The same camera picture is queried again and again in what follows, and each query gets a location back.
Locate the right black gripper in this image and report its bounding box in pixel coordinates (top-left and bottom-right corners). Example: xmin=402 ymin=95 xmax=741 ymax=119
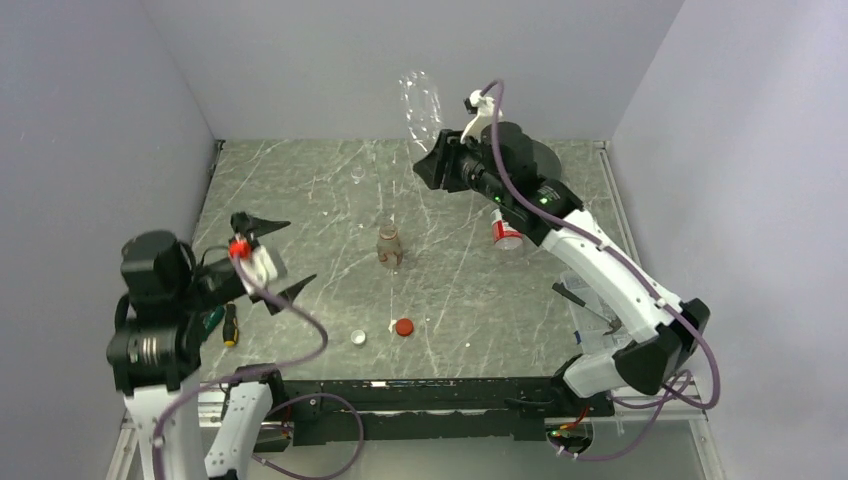
xmin=414 ymin=129 xmax=508 ymax=206

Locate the clear bottle blue white cap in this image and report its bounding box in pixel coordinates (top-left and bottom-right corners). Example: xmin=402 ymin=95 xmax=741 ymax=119
xmin=399 ymin=70 xmax=444 ymax=163

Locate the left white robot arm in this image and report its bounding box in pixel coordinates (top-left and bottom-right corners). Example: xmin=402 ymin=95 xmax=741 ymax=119
xmin=106 ymin=212 xmax=309 ymax=479

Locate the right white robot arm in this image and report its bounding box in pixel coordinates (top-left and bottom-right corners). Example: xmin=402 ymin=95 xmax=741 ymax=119
xmin=413 ymin=122 xmax=711 ymax=415

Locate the water bottle red label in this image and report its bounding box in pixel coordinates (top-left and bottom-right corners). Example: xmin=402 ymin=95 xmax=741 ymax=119
xmin=491 ymin=208 xmax=523 ymax=251

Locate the small clear cup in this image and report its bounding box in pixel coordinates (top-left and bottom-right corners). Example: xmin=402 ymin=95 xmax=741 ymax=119
xmin=351 ymin=167 xmax=365 ymax=184

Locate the yellow black screwdriver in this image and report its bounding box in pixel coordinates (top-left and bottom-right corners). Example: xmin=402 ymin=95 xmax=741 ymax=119
xmin=222 ymin=303 xmax=239 ymax=347

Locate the black filament spool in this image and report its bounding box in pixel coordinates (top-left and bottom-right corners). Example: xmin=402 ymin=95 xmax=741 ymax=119
xmin=532 ymin=139 xmax=563 ymax=182

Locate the clear plastic box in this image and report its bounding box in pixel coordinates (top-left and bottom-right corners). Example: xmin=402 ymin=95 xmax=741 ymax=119
xmin=552 ymin=270 xmax=632 ymax=354

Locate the hammer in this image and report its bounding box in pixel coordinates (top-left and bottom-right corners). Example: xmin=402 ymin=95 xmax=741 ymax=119
xmin=552 ymin=282 xmax=623 ymax=336

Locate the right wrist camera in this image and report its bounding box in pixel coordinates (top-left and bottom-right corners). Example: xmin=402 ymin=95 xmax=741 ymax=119
xmin=460 ymin=85 xmax=502 ymax=144

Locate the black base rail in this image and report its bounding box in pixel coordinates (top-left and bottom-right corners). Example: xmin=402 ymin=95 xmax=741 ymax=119
xmin=268 ymin=376 xmax=615 ymax=446

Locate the aluminium frame rail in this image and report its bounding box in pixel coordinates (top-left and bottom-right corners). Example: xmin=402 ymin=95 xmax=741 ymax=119
xmin=125 ymin=372 xmax=722 ymax=479

